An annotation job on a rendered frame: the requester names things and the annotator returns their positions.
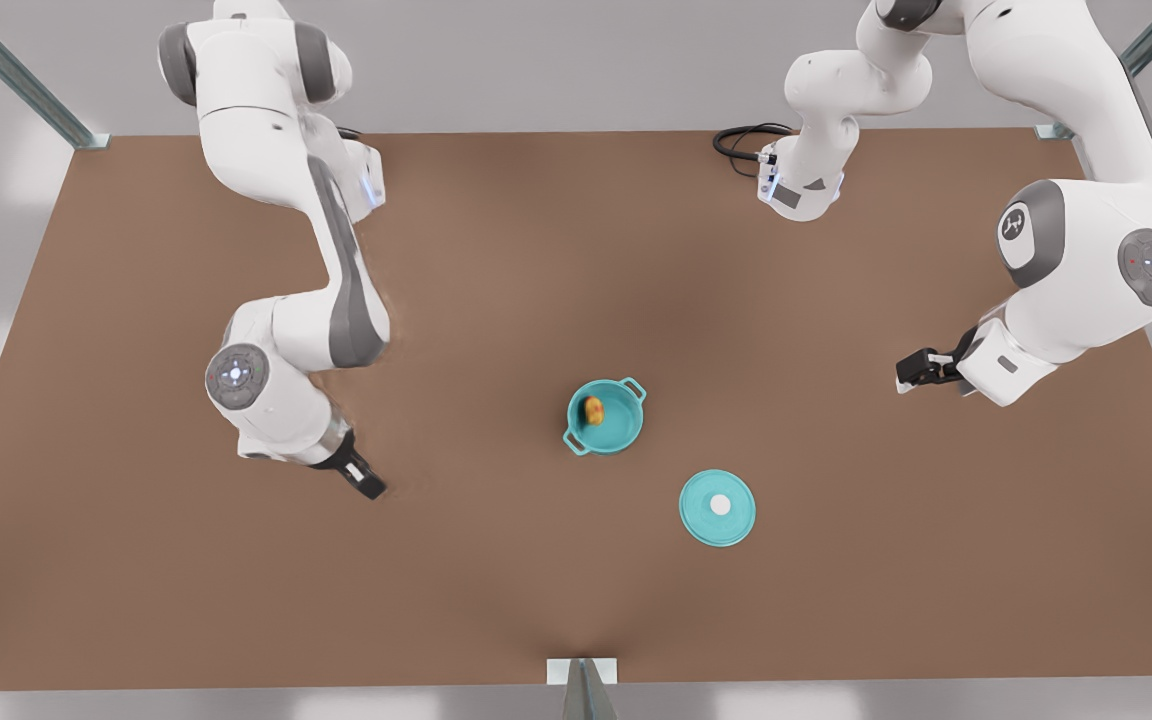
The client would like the silver frame post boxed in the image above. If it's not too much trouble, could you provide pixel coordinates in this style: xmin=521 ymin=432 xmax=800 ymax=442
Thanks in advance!
xmin=547 ymin=657 xmax=619 ymax=720
xmin=0 ymin=0 xmax=111 ymax=151
xmin=1034 ymin=0 xmax=1152 ymax=141

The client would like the teal pot with handles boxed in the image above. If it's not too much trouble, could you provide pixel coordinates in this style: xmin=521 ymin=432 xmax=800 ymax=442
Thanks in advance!
xmin=563 ymin=377 xmax=648 ymax=457

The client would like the teal pot lid white knob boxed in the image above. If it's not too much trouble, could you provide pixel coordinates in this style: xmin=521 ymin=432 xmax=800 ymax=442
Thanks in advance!
xmin=678 ymin=469 xmax=757 ymax=548

